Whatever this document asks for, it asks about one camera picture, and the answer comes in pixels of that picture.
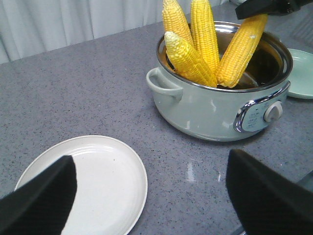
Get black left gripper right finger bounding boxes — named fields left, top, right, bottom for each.
left=226, top=149, right=313, bottom=235

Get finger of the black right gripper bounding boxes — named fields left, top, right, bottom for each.
left=235, top=0, right=294, bottom=20

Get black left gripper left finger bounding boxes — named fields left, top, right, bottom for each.
left=0, top=156, right=77, bottom=235

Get golden corn cob white specks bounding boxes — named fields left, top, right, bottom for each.
left=216, top=14, right=268, bottom=88

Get bright yellow corn cob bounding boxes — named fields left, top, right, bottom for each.
left=191, top=0, right=220, bottom=72

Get white round plate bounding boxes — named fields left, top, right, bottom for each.
left=16, top=135, right=148, bottom=235

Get dark yellow corn cob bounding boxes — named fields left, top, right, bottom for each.
left=162, top=0, right=193, bottom=45

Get pale-tipped yellow corn cob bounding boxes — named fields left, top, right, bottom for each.
left=164, top=31, right=217, bottom=88

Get pale green plate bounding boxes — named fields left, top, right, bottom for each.
left=288, top=48, right=313, bottom=99

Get pale green electric cooking pot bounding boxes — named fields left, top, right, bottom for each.
left=146, top=32, right=293, bottom=141

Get grey pleated curtain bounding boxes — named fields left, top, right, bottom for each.
left=0, top=0, right=235, bottom=65

